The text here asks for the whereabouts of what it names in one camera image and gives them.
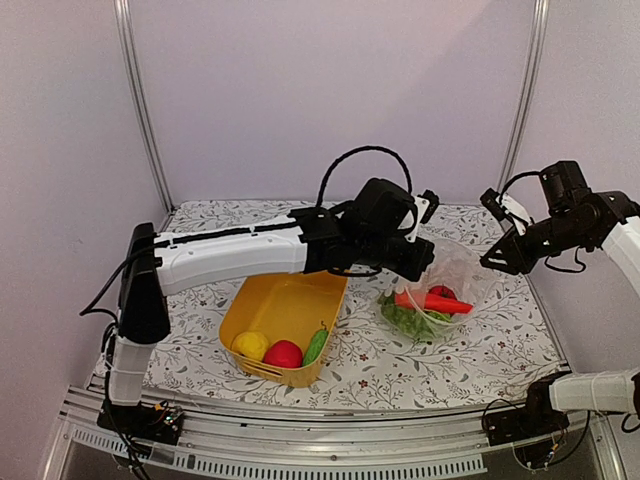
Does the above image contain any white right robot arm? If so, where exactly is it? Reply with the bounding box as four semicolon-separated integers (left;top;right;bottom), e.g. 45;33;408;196
480;160;639;436

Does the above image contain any left aluminium frame post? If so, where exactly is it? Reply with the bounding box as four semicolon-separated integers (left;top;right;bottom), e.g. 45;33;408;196
113;0;175;214

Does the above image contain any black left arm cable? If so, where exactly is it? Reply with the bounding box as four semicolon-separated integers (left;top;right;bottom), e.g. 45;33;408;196
317;145;415;211

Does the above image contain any green toy cucumber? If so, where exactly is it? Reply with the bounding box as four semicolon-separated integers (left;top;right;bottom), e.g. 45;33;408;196
302;325;329;367

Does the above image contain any orange toy carrot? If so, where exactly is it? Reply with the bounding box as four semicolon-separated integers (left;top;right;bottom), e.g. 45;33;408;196
394;291;473;315

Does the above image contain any red toy tomato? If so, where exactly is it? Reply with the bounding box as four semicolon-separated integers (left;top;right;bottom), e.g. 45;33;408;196
429;285;457;300

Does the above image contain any aluminium frame post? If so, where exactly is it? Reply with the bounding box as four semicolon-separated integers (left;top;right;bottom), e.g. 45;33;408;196
498;0;550;188
113;0;175;214

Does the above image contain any floral tablecloth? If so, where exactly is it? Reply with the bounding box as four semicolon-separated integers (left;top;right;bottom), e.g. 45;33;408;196
95;199;567;412

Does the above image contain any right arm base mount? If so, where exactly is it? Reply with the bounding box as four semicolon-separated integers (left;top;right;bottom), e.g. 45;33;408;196
481;372;570;470

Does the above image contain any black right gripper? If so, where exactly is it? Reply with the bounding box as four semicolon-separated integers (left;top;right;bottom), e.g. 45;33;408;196
481;210;591;275

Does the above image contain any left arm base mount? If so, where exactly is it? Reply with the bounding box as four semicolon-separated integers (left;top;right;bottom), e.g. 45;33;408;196
97;401;184;446

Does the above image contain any green toy broccoli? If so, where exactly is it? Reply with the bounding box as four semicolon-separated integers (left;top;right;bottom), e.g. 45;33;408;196
377;295;452;341

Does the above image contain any clear zip top bag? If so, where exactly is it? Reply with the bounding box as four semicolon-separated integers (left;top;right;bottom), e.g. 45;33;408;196
376;239;497;341

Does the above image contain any right aluminium frame post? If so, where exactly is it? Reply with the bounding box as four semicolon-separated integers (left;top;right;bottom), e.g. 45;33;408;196
498;0;550;188

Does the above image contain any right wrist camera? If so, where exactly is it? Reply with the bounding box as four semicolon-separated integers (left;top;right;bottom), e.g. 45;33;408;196
480;188;533;236

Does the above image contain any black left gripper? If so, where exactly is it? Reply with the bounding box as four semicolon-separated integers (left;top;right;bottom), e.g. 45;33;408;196
357;233;436;282

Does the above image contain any red toy apple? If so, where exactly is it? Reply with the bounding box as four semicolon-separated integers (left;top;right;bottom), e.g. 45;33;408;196
262;340;303;369

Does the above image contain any yellow plastic basket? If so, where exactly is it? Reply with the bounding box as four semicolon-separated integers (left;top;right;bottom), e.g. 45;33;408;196
219;273;347;388

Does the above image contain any yellow toy lemon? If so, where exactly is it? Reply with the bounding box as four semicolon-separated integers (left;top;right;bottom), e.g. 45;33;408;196
231;331;270;362

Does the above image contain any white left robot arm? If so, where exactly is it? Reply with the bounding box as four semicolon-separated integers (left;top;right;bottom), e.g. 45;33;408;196
107;178;439;434

